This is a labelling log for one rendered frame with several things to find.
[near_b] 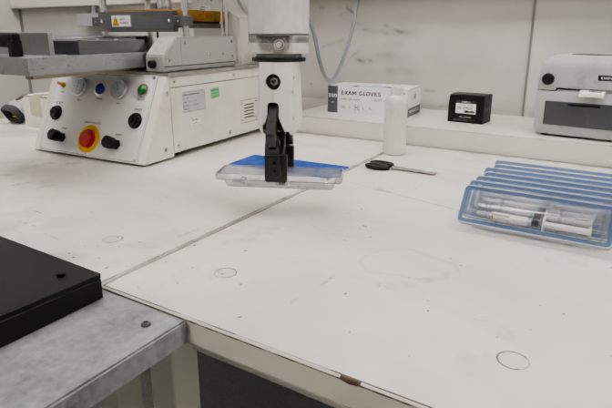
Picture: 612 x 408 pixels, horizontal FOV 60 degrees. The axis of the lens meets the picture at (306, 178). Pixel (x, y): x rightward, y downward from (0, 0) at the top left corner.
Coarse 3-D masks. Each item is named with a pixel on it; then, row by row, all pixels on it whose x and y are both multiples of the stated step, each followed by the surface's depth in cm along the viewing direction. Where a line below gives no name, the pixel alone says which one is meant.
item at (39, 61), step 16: (16, 32) 97; (32, 32) 95; (48, 32) 93; (0, 48) 100; (32, 48) 96; (48, 48) 94; (0, 64) 90; (16, 64) 88; (32, 64) 87; (48, 64) 90; (64, 64) 93; (80, 64) 96; (96, 64) 99; (112, 64) 102; (128, 64) 106; (144, 64) 109
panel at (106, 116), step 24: (72, 96) 118; (96, 96) 114; (144, 96) 108; (48, 120) 119; (72, 120) 116; (96, 120) 113; (120, 120) 110; (144, 120) 107; (48, 144) 118; (72, 144) 115; (96, 144) 111; (120, 144) 108
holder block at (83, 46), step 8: (56, 40) 99; (64, 40) 98; (72, 40) 98; (80, 40) 97; (88, 40) 98; (96, 40) 99; (104, 40) 101; (112, 40) 103; (120, 40) 104; (128, 40) 106; (136, 40) 108; (56, 48) 99; (64, 48) 98; (72, 48) 97; (80, 48) 96; (88, 48) 98; (96, 48) 99; (104, 48) 101; (112, 48) 103; (120, 48) 105; (128, 48) 106; (136, 48) 108; (144, 48) 110
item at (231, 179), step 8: (216, 176) 77; (224, 176) 76; (232, 176) 76; (240, 176) 76; (248, 176) 76; (256, 176) 76; (264, 176) 76; (288, 176) 75; (232, 184) 78; (240, 184) 77; (248, 184) 77; (256, 184) 77; (264, 184) 77; (272, 184) 77; (280, 184) 77; (288, 184) 76; (296, 184) 76; (304, 184) 76; (312, 184) 76; (320, 184) 76; (328, 184) 76
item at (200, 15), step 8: (160, 0) 125; (168, 0) 126; (160, 8) 126; (168, 8) 126; (192, 16) 122; (200, 16) 124; (208, 16) 126; (216, 16) 129; (200, 24) 124; (208, 24) 127; (216, 24) 130
